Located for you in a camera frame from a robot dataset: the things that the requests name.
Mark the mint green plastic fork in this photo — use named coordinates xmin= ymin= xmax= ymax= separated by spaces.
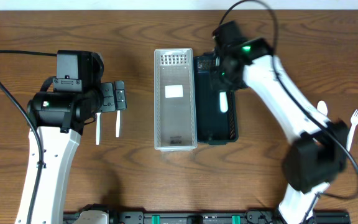
xmin=219 ymin=91 xmax=229 ymax=113

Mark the pale pink plastic spoon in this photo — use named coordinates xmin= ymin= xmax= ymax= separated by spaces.
xmin=316 ymin=100 xmax=328 ymax=116

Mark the white plastic fork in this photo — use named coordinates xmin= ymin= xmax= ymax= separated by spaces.
xmin=346 ymin=109 xmax=358 ymax=151

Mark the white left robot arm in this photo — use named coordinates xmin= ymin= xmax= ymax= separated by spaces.
xmin=15 ymin=50 xmax=126 ymax=223

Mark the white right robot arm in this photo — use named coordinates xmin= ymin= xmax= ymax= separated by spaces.
xmin=211 ymin=21 xmax=349 ymax=223

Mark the dark green perforated basket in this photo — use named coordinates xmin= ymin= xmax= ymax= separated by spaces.
xmin=193 ymin=53 xmax=239 ymax=145

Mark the clear perforated plastic basket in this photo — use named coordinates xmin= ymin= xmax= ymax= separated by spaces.
xmin=154 ymin=48 xmax=198 ymax=152

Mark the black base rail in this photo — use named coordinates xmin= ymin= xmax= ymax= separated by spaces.
xmin=63 ymin=203 xmax=351 ymax=224

